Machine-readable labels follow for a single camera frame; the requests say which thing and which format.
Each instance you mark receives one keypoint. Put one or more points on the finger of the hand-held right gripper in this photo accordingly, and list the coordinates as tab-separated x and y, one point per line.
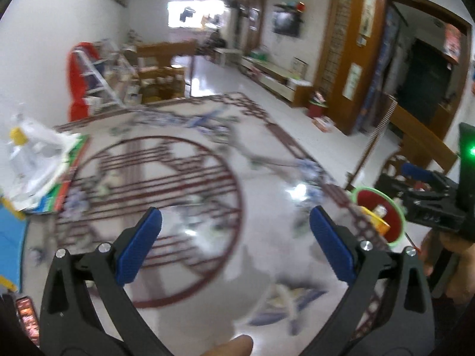
426	209
417	171

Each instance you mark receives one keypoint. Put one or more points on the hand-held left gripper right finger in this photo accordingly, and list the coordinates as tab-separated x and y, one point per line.
332	246

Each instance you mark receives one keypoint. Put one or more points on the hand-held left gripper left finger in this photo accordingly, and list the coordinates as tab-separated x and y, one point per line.
137	248

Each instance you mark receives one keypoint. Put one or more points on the red bin with green rim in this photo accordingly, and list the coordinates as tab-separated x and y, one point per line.
395	218

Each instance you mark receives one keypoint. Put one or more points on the person's right hand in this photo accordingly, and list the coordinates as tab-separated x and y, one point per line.
460	270

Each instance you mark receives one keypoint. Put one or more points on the person's left hand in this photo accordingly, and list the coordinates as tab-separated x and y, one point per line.
235	346

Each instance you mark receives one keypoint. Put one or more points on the stack of colourful books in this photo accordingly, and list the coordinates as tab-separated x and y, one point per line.
68	189

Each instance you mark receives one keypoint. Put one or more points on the blue book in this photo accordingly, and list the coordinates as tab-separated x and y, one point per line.
42	204

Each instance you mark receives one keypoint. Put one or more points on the blue patterned hanging cloth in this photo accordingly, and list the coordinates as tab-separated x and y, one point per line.
384	66

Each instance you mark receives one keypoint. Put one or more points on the green book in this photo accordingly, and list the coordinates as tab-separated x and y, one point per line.
76	155

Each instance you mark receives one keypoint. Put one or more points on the small red floor bin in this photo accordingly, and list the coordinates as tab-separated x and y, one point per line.
317	107

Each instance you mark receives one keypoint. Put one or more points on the blue folder yellow trim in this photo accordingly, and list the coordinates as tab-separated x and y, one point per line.
11	241

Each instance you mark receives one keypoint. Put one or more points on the smartphone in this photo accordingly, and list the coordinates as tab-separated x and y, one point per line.
29	320

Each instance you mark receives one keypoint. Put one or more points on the red door poster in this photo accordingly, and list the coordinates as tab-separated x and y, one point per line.
452	42

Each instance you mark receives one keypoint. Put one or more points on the white desk lamp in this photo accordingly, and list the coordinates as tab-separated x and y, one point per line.
37	155

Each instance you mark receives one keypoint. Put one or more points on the colourful framed picture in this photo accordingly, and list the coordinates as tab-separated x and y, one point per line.
299	66

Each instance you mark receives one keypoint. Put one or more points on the white bottle with yellow cap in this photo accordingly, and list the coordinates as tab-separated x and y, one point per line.
18	142

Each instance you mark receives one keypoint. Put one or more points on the low television cabinet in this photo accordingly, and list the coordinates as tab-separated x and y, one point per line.
278	81

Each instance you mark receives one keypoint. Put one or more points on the red cloth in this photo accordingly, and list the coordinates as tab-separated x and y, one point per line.
78	92

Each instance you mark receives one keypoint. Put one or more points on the white book rack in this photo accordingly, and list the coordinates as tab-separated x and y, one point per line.
115	78

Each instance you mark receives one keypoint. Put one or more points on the white side table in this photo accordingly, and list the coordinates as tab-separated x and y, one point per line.
227	55

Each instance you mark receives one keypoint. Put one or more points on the wall scroll painting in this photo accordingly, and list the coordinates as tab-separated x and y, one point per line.
367	15
351	81

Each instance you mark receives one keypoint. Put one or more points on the wall television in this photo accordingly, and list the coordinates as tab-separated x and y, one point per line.
285	24

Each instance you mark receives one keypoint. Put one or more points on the wall shelf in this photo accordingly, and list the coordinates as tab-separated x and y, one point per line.
291	6

